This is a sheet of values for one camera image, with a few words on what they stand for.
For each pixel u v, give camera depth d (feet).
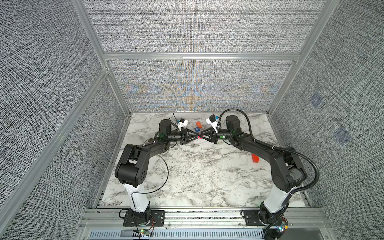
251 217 2.40
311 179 2.74
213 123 2.47
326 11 2.31
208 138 2.61
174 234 2.30
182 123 2.80
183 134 2.55
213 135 2.46
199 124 3.65
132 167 1.64
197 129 3.59
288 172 1.60
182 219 2.45
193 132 2.69
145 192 1.69
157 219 2.42
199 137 2.71
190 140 2.71
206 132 2.72
